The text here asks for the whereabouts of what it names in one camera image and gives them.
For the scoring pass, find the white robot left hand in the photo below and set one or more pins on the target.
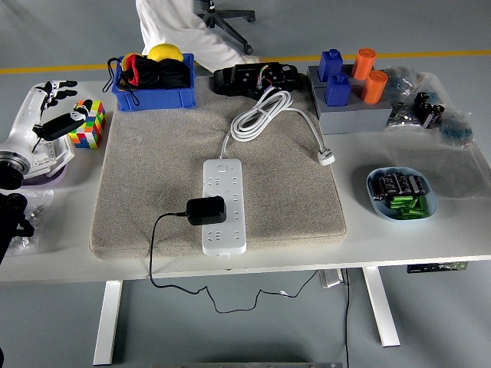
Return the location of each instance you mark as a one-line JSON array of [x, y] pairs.
[[23, 119]]

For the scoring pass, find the black plug adapter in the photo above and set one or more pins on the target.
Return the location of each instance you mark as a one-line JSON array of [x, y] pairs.
[[205, 211]]

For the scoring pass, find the purple tray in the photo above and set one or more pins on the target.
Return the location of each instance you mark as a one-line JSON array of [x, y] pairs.
[[46, 181]]

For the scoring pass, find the colourful puzzle cube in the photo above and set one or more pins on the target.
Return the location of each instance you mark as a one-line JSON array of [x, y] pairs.
[[94, 130]]

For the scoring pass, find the clear bag of small screws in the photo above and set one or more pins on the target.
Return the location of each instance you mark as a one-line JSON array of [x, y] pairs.
[[38, 207]]

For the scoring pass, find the blue plastic bin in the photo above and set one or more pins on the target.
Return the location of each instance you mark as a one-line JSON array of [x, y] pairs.
[[153, 99]]

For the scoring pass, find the grey-brown mat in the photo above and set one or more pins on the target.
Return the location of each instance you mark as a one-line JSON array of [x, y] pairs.
[[153, 172]]

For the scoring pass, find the yellow ball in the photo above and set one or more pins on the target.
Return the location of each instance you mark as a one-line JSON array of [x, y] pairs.
[[165, 51]]

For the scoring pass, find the person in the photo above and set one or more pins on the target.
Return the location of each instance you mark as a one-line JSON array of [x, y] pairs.
[[172, 23]]

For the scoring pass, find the white power strip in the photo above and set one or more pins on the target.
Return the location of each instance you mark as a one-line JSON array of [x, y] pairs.
[[224, 180]]

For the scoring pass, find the white table leg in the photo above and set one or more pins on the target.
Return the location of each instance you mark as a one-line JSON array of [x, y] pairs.
[[381, 306], [107, 322]]

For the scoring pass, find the black office chair base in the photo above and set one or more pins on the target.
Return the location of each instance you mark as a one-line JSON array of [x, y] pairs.
[[226, 23]]

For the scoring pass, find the blue block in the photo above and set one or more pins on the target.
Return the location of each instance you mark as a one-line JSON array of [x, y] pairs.
[[330, 63], [337, 92]]

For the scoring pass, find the grey block base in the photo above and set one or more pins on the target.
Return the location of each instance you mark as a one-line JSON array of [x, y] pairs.
[[353, 119]]

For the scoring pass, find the orange cylinder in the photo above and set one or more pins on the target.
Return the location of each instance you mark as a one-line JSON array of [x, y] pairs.
[[362, 63], [375, 87]]

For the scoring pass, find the black cylindrical capacitor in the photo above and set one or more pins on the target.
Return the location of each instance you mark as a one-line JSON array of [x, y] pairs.
[[403, 183], [377, 188], [417, 184], [389, 184]]

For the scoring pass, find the clear bag metal parts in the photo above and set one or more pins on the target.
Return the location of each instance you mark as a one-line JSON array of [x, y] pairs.
[[403, 117]]

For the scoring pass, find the clear bag blue components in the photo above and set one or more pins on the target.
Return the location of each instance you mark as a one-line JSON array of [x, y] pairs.
[[403, 82], [456, 130]]

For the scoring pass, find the green batteries pile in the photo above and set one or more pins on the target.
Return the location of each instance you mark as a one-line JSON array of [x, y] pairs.
[[408, 207]]

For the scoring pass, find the clear bag black capacitors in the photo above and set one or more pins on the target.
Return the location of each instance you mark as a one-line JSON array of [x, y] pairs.
[[429, 109]]

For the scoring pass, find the light blue dish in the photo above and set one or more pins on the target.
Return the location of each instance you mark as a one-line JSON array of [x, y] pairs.
[[431, 207]]

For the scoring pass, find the black table control panel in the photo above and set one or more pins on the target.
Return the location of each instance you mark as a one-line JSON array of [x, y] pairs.
[[433, 268]]

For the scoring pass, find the large clear plastic bag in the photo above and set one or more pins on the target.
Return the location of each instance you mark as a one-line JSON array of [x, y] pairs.
[[460, 172]]

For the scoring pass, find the white wall socket plate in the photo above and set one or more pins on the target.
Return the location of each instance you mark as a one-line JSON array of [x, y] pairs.
[[53, 153]]

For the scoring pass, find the metal bracket under table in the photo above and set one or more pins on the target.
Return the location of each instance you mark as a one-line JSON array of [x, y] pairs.
[[331, 279]]

